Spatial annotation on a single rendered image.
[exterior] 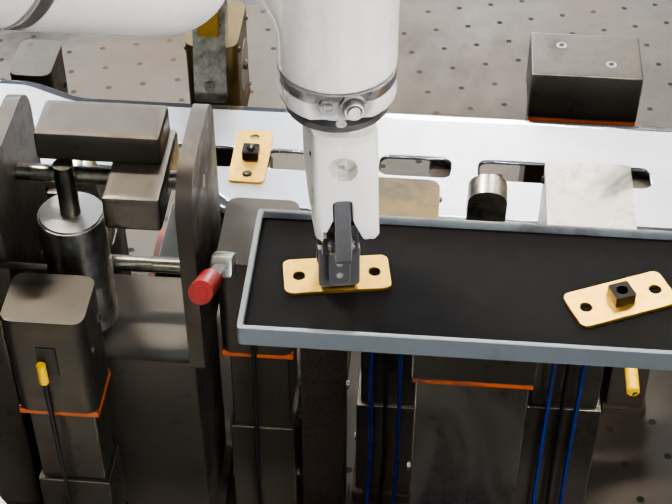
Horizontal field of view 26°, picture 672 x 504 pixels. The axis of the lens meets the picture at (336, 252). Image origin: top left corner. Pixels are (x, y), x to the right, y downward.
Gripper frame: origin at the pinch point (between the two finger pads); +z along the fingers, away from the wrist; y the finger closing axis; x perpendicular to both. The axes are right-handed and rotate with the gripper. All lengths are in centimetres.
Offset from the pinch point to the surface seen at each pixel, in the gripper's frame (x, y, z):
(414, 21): -20, 102, 49
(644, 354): -22.2, -10.6, 2.1
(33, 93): 30, 48, 18
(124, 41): 24, 100, 49
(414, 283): -6.0, -1.3, 2.5
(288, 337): 4.3, -6.3, 2.6
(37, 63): 30, 55, 19
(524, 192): -21.1, 27.2, 18.6
